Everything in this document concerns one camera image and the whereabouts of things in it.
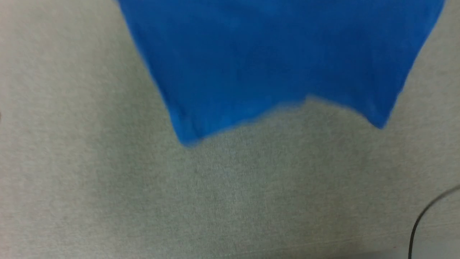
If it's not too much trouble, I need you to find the blue and white shirt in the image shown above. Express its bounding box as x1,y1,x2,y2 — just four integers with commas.
117,0,446,148

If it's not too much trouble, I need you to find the black cable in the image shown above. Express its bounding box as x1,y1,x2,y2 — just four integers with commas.
409,185,460,259

